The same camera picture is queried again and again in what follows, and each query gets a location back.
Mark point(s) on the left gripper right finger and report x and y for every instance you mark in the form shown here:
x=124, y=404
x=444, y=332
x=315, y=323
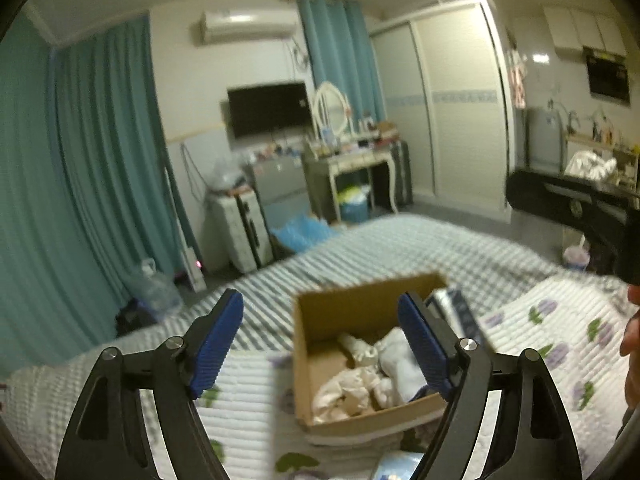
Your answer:
x=463, y=373

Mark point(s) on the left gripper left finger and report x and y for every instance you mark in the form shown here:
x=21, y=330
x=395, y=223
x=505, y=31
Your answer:
x=183, y=368

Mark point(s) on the white mesh sock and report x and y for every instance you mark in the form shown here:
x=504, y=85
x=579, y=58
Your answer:
x=403, y=380

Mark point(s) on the cream cloth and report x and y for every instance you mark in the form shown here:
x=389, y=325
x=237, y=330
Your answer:
x=352, y=393

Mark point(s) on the person right hand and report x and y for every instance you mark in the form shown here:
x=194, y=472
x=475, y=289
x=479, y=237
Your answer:
x=630, y=347

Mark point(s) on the white clothes pile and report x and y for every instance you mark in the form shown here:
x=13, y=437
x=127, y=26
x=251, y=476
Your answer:
x=591, y=166

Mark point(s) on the clear water jug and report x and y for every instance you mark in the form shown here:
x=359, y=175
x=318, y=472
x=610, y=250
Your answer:
x=153, y=289

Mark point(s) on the white floral quilted blanket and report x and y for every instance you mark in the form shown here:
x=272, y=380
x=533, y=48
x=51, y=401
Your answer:
x=249, y=418

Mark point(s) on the white suitcase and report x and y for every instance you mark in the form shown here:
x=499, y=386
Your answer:
x=241, y=224

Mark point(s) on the brown cardboard box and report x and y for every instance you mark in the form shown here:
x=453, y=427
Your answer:
x=368, y=312

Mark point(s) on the blue plastic bag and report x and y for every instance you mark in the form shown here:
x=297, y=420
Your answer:
x=302, y=233

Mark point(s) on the blue waste bin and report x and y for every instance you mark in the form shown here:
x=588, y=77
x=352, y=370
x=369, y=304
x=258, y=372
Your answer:
x=354, y=203

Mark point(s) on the teal left curtain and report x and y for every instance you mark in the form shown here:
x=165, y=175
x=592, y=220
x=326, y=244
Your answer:
x=87, y=190

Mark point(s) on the teal curtain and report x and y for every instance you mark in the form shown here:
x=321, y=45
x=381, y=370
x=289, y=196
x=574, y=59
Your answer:
x=87, y=190
x=341, y=52

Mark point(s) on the grey mini fridge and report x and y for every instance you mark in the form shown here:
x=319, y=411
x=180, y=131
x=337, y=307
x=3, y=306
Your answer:
x=280, y=180

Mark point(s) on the white louvered wardrobe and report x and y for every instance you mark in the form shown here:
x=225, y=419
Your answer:
x=442, y=72

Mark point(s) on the white vanity desk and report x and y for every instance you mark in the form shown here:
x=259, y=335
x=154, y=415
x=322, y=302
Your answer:
x=322, y=175

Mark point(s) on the oval vanity mirror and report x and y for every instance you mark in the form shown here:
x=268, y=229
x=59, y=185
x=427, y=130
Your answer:
x=330, y=110

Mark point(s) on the teal right curtain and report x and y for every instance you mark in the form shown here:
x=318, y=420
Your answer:
x=341, y=52

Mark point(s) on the white air conditioner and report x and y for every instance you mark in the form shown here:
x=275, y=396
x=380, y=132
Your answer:
x=227, y=25

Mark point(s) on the black wall television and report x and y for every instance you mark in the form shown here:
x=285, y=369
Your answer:
x=268, y=108

